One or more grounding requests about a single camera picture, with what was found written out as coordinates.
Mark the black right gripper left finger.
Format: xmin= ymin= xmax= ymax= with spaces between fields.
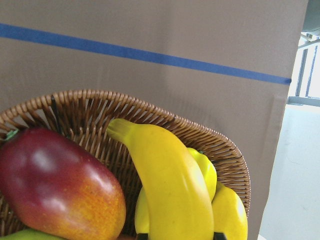
xmin=136 ymin=233 xmax=149 ymax=240

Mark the brown wicker basket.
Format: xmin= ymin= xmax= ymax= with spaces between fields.
xmin=0 ymin=89 xmax=251 ymax=236

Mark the yellow starfruit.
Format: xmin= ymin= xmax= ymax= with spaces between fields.
xmin=187 ymin=147 xmax=218 ymax=201

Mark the yellow banana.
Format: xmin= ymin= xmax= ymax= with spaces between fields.
xmin=211 ymin=181 xmax=248 ymax=240
xmin=107 ymin=118 xmax=214 ymax=240

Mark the red mango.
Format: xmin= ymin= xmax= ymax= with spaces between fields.
xmin=0 ymin=127 xmax=126 ymax=240

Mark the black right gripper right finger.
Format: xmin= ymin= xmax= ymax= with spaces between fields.
xmin=213 ymin=232 xmax=227 ymax=240

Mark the green pear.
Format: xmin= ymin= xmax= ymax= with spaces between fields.
xmin=0 ymin=228 xmax=64 ymax=240

